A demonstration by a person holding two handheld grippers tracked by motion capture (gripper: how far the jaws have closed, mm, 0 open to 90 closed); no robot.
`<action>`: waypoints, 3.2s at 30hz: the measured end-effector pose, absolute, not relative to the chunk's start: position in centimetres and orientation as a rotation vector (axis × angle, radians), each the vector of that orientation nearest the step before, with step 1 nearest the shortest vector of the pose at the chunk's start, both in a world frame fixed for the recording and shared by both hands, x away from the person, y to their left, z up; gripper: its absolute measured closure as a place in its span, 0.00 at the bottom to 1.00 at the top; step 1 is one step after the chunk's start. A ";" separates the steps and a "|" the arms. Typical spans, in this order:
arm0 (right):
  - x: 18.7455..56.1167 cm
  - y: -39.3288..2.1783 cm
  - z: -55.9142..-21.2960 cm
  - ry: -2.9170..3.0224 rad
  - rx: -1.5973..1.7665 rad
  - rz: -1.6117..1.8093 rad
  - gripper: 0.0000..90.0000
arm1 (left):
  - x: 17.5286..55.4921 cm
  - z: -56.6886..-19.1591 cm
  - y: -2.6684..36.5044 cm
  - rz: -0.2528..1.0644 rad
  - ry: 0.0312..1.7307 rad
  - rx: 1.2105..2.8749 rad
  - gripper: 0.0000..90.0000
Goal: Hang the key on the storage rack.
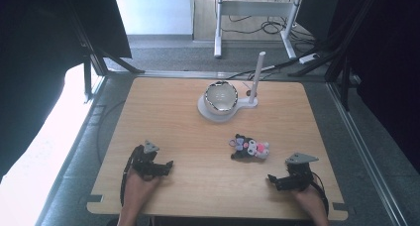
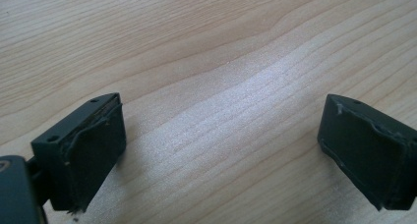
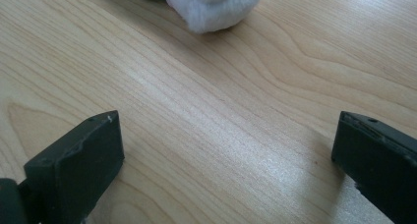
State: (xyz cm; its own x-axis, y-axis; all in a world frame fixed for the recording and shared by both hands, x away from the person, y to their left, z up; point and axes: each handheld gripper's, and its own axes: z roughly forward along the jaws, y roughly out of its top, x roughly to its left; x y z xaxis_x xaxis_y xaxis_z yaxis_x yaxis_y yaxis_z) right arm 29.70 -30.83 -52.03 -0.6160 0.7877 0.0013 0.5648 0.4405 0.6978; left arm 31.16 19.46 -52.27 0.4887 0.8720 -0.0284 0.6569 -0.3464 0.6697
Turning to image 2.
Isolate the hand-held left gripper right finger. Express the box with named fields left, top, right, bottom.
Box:
left=317, top=93, right=417, bottom=212

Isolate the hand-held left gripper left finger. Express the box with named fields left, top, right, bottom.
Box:
left=30, top=92, right=128, bottom=214

